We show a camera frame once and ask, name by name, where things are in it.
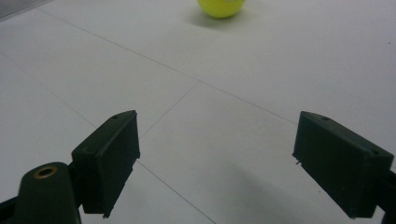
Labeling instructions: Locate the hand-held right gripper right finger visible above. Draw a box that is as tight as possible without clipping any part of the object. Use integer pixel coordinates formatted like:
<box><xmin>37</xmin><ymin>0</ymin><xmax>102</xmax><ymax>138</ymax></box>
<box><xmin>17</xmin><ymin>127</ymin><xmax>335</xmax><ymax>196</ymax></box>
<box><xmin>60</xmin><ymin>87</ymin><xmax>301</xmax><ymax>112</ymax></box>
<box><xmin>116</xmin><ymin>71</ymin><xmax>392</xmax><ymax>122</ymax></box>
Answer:
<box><xmin>291</xmin><ymin>110</ymin><xmax>395</xmax><ymax>219</ymax></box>

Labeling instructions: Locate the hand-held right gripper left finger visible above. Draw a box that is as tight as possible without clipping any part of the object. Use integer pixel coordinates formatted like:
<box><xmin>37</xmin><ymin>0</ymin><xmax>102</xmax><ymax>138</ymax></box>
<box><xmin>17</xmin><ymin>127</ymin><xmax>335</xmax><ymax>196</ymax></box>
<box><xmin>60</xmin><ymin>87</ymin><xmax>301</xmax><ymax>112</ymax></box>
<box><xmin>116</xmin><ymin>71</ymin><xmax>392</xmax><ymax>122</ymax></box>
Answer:
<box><xmin>70</xmin><ymin>109</ymin><xmax>141</xmax><ymax>218</ymax></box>

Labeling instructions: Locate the yellow tennis ball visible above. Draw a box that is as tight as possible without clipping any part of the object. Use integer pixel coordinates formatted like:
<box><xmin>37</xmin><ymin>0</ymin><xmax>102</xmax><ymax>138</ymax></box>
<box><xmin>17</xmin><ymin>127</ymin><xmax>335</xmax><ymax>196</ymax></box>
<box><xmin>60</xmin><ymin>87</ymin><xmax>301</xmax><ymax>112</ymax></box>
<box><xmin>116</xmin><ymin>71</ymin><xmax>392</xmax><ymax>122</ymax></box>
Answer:
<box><xmin>196</xmin><ymin>0</ymin><xmax>247</xmax><ymax>19</ymax></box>

